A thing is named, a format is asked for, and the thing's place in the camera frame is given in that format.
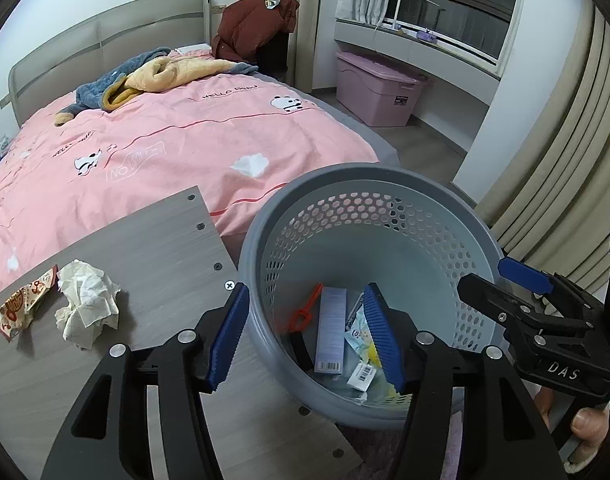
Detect grey perforated plastic basket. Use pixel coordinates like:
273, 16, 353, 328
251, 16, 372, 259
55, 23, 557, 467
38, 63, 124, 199
237, 162, 510, 428

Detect grey bay window ledge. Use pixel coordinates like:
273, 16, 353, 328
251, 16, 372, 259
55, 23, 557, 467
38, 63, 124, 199
333, 17, 500, 111

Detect pink lidded storage box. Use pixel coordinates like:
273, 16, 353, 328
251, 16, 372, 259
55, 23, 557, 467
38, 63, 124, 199
335, 51, 430, 127

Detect red plastic scoop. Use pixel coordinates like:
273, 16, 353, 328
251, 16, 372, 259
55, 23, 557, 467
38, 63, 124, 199
287, 284, 324, 333

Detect dark window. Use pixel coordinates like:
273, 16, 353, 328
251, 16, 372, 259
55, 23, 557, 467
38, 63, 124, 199
385, 0, 528, 66

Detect purple rug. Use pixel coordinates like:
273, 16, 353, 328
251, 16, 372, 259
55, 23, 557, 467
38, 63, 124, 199
347, 407, 463, 480

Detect white desk lamp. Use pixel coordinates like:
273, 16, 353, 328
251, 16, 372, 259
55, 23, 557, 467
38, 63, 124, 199
385, 0, 440, 31

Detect person's right hand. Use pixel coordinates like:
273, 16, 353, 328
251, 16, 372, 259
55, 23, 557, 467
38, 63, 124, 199
535, 390, 610, 437

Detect white barcode paper tag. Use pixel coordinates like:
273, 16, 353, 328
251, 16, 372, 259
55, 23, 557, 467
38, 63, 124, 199
347, 361, 376, 391

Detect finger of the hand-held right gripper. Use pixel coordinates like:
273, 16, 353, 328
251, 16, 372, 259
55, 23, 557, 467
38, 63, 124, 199
499, 257, 608, 311
457, 272, 594, 336

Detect grey upholstered bed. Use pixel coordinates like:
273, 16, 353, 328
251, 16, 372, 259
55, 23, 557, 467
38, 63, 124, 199
0, 0, 402, 306

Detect light blue tissue packet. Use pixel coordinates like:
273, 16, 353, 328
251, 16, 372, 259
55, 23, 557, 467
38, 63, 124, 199
344, 305, 380, 361

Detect black chair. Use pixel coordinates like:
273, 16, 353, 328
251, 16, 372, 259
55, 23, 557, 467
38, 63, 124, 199
257, 30, 290, 81

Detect brown padded jacket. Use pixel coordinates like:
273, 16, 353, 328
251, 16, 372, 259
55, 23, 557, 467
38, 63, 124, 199
211, 0, 300, 63

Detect yellow plastic wrapper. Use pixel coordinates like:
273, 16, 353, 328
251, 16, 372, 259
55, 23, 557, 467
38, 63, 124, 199
362, 340, 416, 408

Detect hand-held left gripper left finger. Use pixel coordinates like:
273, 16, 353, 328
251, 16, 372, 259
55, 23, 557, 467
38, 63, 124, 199
41, 282, 252, 480

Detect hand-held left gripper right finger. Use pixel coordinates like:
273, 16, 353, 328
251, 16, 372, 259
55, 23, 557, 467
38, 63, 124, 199
362, 282, 568, 480

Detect blue yellow blanket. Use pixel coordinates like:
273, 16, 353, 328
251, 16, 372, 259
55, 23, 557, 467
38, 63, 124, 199
52, 46, 260, 126

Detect purple cartoon carton box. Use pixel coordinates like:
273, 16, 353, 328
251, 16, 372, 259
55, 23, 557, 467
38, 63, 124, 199
314, 286, 346, 375

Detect crumpled white tissue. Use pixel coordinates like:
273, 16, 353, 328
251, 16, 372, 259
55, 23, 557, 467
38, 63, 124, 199
54, 259, 122, 352

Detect red snack wrapper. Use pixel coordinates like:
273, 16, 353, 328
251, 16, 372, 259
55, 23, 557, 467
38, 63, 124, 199
0, 267, 58, 343

